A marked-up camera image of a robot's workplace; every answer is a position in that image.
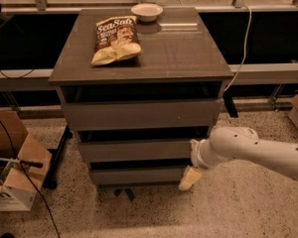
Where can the sea salt chips bag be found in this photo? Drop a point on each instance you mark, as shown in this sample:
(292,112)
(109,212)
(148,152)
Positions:
(115,39)

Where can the metal railing beam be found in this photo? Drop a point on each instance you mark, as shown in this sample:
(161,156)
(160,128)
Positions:
(249,74)

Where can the grey top drawer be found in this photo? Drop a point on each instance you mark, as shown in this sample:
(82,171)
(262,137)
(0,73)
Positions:
(142,115)

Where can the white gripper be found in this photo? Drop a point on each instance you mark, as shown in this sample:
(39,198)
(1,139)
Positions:
(201,157)

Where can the open cardboard box left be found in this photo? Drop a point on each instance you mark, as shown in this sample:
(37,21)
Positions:
(27,164)

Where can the white bowl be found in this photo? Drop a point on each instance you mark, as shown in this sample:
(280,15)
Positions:
(147,12)

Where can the grey middle drawer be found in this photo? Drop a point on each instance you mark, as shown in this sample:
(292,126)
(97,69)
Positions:
(117,151)

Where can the black metal stand leg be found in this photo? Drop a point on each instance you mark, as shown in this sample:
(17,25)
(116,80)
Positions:
(50,181)

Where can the grey bottom drawer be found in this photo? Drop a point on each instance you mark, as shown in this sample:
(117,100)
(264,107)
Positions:
(132,176)

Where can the grey drawer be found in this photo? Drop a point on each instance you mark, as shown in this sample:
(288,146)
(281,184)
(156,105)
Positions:
(132,176)
(142,115)
(117,151)

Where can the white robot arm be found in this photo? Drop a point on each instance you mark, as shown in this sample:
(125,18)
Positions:
(239,143)

